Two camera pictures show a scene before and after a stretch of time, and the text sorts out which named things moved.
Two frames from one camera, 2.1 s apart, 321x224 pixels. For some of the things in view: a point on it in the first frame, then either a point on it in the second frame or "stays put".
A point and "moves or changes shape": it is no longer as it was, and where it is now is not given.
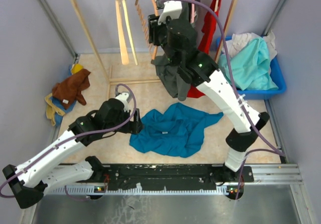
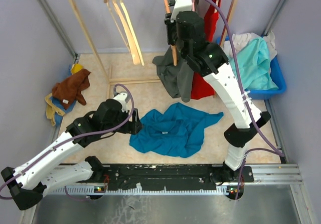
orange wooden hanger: [153, 48] moves or changes shape
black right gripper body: [157, 36] to [171, 34]
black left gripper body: [132, 127] stays put
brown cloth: [68, 90] stays put
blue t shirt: [177, 131] stays put
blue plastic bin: [277, 74] stays put
